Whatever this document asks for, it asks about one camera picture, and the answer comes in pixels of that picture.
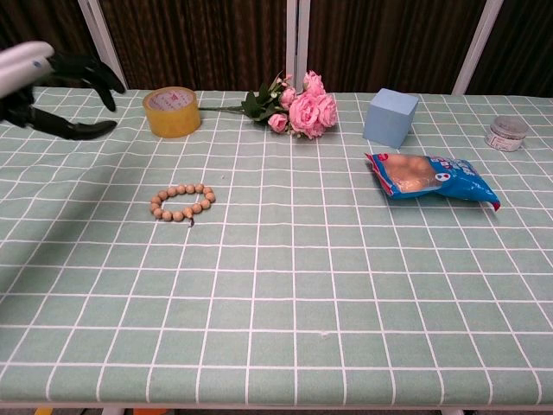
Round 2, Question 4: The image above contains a light blue foam cube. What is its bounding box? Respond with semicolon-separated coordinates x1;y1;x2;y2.
362;87;420;149

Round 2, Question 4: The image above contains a white partition frame post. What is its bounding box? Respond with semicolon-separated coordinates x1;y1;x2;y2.
77;0;129;90
452;0;505;95
286;0;310;93

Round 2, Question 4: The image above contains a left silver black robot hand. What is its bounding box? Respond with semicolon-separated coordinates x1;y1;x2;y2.
0;41;127;142

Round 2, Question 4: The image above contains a green checkered tablecloth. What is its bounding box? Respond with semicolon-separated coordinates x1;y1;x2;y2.
0;84;553;410

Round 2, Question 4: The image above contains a wooden bead bracelet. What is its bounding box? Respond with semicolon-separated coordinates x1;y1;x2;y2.
149;182;216;228

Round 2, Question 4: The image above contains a small clear round jar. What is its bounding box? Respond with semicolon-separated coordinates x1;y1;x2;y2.
484;115;531;153

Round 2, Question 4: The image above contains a blue snack bag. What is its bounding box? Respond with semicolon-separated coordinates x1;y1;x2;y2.
365;151;502;213

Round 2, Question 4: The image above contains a pink artificial rose bouquet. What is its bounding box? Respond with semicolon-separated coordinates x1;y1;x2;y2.
199;71;339;140

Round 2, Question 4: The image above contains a brown fabric partition panel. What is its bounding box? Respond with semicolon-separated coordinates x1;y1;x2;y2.
307;0;487;94
99;0;289;93
468;0;553;97
0;0;103;87

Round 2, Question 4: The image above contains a yellow packing tape roll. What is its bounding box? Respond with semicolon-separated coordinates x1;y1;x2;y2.
143;86;203;138

